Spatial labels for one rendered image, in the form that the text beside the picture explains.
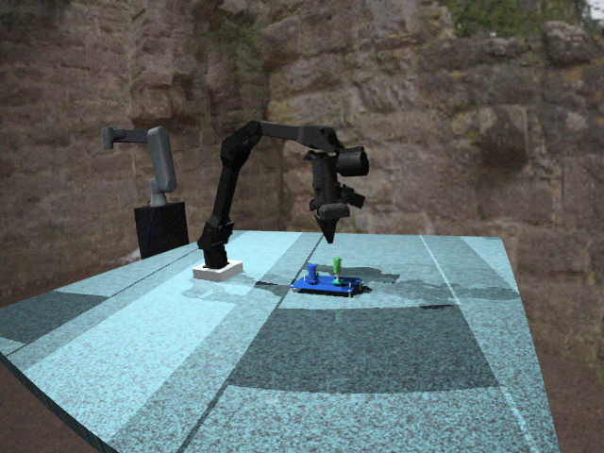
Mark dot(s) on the blue circuit board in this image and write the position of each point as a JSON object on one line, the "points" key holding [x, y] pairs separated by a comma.
{"points": [[314, 281]]}

